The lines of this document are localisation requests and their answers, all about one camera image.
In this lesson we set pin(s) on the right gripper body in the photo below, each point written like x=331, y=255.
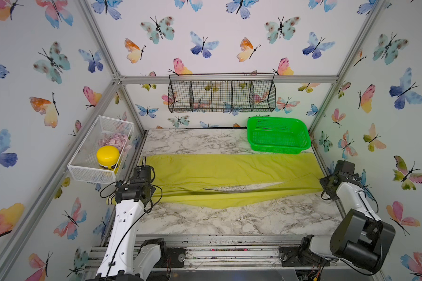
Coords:
x=326, y=182

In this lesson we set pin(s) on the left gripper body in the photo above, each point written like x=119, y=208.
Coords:
x=151, y=188

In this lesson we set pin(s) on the lime green long pants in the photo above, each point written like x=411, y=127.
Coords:
x=222, y=181

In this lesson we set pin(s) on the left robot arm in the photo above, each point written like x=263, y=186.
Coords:
x=133, y=201

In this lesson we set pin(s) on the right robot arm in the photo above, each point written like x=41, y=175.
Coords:
x=362, y=240

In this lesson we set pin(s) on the yellow lidded jar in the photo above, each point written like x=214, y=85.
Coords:
x=107, y=157

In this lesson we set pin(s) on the pink item in basket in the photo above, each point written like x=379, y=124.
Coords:
x=117, y=140

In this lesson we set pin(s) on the green plastic basket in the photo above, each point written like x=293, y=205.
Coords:
x=277, y=135

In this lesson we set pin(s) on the white mesh wall basket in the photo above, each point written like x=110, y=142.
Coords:
x=84, y=166

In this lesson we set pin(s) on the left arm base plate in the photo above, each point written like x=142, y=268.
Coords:
x=165, y=256

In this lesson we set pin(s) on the aluminium front rail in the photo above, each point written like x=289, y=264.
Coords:
x=225, y=252

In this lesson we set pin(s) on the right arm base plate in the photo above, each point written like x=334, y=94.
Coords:
x=298, y=257

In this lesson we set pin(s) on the black wire wall basket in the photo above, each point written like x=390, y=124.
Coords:
x=231, y=93

